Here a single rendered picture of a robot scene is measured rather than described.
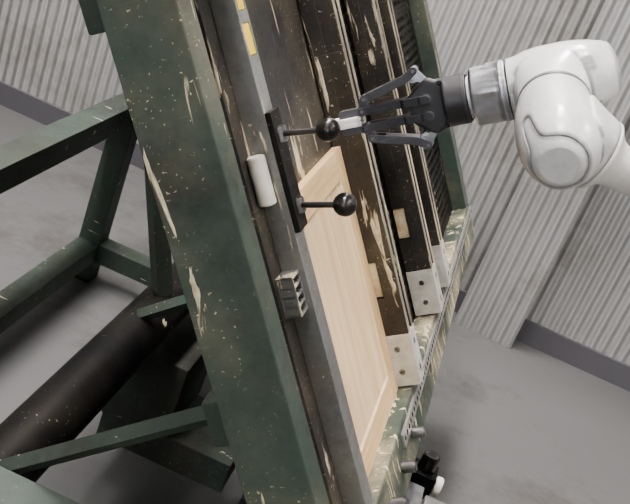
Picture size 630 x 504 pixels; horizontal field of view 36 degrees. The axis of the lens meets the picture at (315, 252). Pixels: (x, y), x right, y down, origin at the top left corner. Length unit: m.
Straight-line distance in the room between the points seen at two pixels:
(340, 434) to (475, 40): 3.14
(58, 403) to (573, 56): 1.23
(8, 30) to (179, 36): 4.20
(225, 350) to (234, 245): 0.16
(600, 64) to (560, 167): 0.22
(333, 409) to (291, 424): 0.27
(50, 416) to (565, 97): 1.22
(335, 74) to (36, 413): 0.91
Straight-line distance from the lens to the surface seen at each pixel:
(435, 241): 2.68
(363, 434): 1.88
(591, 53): 1.42
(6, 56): 5.48
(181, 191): 1.32
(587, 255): 4.79
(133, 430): 1.65
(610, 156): 1.31
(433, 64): 3.36
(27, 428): 1.98
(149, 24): 1.29
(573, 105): 1.28
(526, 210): 4.59
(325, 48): 1.99
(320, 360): 1.64
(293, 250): 1.57
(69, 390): 2.11
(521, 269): 4.68
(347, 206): 1.48
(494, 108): 1.43
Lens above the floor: 1.94
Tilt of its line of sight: 23 degrees down
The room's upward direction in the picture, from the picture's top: 21 degrees clockwise
